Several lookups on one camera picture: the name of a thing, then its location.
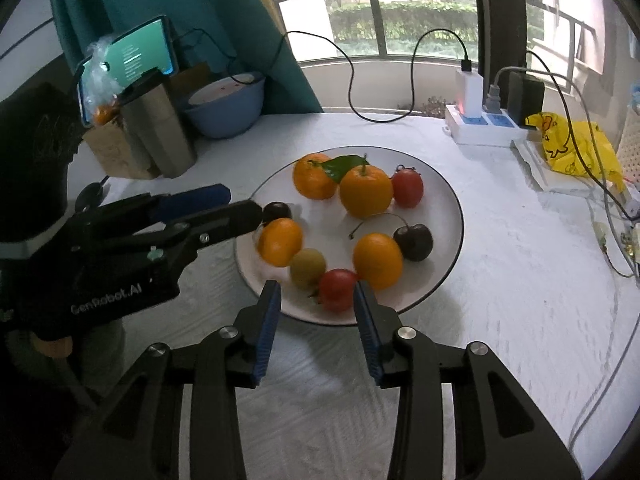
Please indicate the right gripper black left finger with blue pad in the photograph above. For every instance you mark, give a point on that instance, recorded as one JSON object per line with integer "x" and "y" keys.
{"x": 136, "y": 432}

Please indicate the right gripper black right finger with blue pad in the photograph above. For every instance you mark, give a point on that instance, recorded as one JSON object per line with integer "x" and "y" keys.
{"x": 499, "y": 433}

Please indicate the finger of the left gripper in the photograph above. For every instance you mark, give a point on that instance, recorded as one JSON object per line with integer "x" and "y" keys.
{"x": 205, "y": 228}
{"x": 196, "y": 200}

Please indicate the dark cherry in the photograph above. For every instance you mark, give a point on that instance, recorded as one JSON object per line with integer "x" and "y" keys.
{"x": 415, "y": 241}
{"x": 275, "y": 211}

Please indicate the oval orange kumquat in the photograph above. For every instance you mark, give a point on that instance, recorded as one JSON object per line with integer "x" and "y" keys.
{"x": 378, "y": 260}
{"x": 279, "y": 241}

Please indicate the orange with green leaf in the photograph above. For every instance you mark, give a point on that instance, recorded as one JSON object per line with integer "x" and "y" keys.
{"x": 316, "y": 176}

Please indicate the greenish small citrus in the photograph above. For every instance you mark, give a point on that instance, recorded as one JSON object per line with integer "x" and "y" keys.
{"x": 306, "y": 268}

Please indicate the large orange with stem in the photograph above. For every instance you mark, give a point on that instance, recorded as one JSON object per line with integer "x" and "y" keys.
{"x": 365, "y": 190}

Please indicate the red cherry tomato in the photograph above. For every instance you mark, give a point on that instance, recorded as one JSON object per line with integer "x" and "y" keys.
{"x": 408, "y": 187}
{"x": 335, "y": 290}

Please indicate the black round mouse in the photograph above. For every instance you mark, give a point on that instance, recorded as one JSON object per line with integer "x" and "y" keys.
{"x": 91, "y": 196}

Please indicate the blue bowl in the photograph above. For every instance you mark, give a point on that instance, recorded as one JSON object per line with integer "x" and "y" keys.
{"x": 228, "y": 106}

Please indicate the brown cardboard box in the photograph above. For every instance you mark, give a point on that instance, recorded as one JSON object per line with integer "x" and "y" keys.
{"x": 121, "y": 153}

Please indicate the steel tumbler black lid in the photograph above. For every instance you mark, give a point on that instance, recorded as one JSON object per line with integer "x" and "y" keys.
{"x": 149, "y": 113}

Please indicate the plastic bag with fruit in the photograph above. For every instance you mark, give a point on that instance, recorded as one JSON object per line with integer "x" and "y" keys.
{"x": 98, "y": 86}

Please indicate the white plate black rim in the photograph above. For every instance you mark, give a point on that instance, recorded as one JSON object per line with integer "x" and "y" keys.
{"x": 330, "y": 229}

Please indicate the teal curtain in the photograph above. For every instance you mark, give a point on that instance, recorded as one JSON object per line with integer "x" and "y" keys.
{"x": 228, "y": 35}

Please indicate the white power strip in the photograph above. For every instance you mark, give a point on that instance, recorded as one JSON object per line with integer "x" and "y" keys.
{"x": 492, "y": 130}

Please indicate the yellow plastic bag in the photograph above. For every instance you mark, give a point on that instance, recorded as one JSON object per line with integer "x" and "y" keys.
{"x": 575, "y": 147}

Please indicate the white perforated basket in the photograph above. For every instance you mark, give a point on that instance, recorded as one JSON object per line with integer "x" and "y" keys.
{"x": 628, "y": 152}

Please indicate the black power adapter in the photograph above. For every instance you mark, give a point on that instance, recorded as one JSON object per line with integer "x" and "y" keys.
{"x": 525, "y": 97}

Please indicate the white charger with black cable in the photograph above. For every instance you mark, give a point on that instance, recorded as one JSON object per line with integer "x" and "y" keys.
{"x": 469, "y": 84}

